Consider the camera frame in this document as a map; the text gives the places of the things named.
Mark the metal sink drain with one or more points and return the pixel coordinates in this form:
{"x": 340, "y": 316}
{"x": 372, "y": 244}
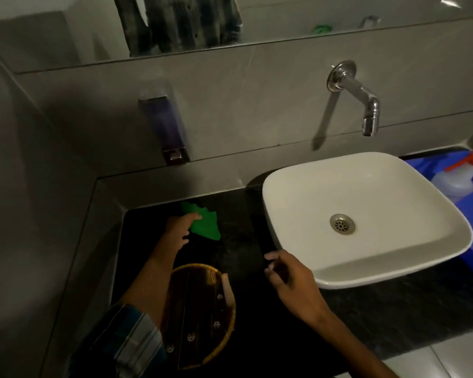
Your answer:
{"x": 342, "y": 224}

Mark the white tube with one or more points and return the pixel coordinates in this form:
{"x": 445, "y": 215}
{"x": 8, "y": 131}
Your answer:
{"x": 228, "y": 290}

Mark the person's left hand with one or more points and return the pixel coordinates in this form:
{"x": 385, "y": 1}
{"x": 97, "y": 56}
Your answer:
{"x": 173, "y": 234}

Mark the round woven basket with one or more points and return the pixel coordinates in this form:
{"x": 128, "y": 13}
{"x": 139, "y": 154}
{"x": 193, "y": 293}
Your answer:
{"x": 229, "y": 326}

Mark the person's right thumb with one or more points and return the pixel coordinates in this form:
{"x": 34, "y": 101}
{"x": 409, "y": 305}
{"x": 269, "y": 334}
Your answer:
{"x": 274, "y": 277}

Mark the person's right forearm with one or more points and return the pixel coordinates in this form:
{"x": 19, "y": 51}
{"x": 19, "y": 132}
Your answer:
{"x": 350, "y": 346}

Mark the person's left thumb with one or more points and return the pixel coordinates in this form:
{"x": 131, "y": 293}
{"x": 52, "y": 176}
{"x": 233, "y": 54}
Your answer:
{"x": 184, "y": 238}

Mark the white ceramic sink basin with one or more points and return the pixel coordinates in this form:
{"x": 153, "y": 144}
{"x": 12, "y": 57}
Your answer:
{"x": 398, "y": 192}

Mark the wall soap dispenser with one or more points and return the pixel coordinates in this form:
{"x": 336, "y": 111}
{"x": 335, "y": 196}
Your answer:
{"x": 167, "y": 125}

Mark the spray bottle with orange trigger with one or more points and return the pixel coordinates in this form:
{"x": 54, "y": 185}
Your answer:
{"x": 457, "y": 179}

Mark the person's right hand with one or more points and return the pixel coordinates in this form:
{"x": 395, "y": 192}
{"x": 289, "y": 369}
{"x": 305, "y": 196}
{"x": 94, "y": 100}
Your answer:
{"x": 297, "y": 287}

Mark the dark brown packets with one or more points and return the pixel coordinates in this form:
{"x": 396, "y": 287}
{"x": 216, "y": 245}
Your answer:
{"x": 197, "y": 318}

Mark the person's left forearm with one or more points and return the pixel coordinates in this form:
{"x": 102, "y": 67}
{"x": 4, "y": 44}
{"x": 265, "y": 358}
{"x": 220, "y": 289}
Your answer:
{"x": 151, "y": 283}

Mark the green cleaning cloth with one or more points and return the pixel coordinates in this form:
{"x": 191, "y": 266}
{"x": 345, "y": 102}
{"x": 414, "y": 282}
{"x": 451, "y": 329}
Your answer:
{"x": 205, "y": 226}

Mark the plaid shirt sleeve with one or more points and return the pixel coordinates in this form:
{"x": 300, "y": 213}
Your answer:
{"x": 118, "y": 346}

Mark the wall mirror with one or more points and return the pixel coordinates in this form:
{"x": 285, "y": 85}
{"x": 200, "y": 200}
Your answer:
{"x": 339, "y": 11}

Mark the chrome wall faucet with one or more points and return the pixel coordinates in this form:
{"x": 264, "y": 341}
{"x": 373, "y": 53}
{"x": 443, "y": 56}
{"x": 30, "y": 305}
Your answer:
{"x": 356, "y": 92}

